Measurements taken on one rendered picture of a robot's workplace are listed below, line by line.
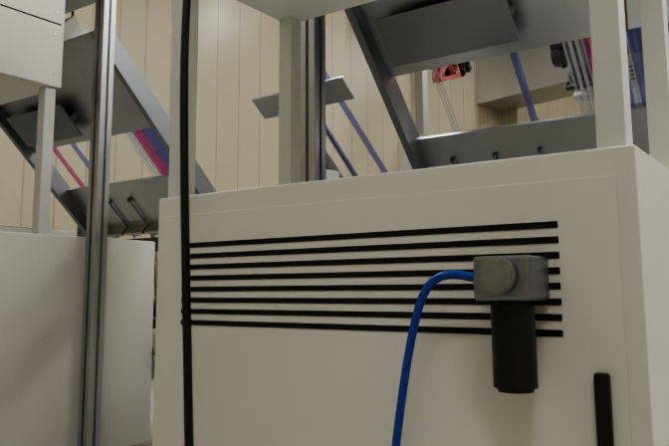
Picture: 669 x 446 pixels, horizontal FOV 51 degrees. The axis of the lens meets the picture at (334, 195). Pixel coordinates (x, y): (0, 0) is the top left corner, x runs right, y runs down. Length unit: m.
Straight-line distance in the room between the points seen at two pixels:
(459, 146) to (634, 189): 1.04
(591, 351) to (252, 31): 5.36
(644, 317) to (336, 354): 0.36
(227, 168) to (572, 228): 4.87
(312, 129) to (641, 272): 0.87
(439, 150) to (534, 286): 1.10
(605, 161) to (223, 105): 4.97
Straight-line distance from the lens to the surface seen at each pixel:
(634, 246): 0.76
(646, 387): 0.76
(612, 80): 0.80
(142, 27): 5.45
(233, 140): 5.61
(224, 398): 1.03
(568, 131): 1.68
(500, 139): 1.73
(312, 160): 1.46
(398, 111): 1.74
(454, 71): 1.81
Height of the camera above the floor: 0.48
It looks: 8 degrees up
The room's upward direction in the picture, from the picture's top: straight up
